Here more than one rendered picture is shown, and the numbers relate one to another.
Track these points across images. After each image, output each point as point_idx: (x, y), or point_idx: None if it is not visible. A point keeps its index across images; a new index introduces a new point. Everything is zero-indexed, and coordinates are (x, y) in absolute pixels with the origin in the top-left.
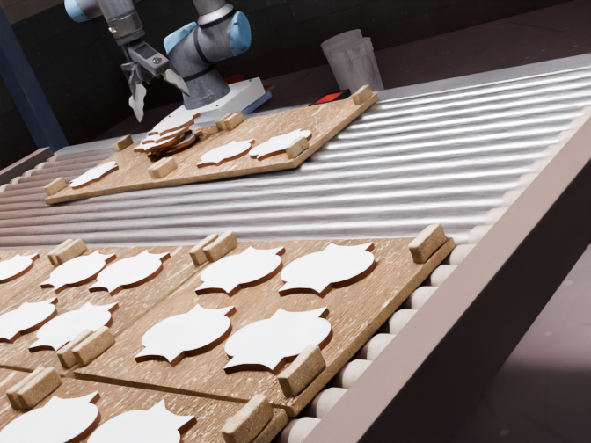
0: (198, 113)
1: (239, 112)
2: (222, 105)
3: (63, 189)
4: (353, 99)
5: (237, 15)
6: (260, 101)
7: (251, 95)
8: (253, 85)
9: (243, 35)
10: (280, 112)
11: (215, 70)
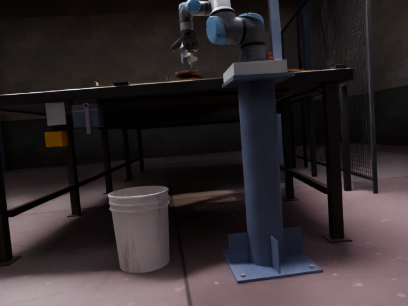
0: (178, 71)
1: (164, 77)
2: (223, 73)
3: None
4: (98, 84)
5: (207, 19)
6: (230, 79)
7: (230, 73)
8: (231, 67)
9: (209, 33)
10: (143, 82)
11: (242, 49)
